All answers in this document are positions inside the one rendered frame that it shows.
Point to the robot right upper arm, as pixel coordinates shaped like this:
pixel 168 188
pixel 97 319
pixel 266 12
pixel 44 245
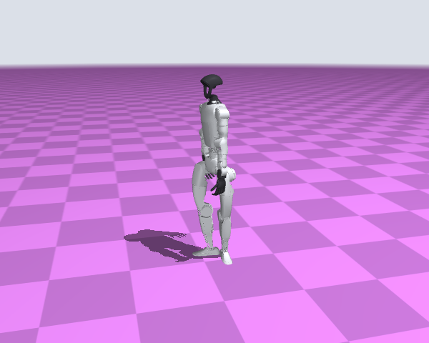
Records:
pixel 200 132

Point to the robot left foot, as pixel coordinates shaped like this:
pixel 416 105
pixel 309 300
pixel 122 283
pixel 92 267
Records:
pixel 225 257

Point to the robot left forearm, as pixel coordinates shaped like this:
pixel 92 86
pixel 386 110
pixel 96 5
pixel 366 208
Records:
pixel 222 157

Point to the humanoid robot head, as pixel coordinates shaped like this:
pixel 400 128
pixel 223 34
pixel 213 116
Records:
pixel 211 81

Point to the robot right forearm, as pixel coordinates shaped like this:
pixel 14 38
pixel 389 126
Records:
pixel 204 148

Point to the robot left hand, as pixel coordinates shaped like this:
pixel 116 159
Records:
pixel 220 185

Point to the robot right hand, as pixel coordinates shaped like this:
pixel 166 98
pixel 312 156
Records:
pixel 203 158

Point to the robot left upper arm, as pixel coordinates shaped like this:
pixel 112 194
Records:
pixel 222 115

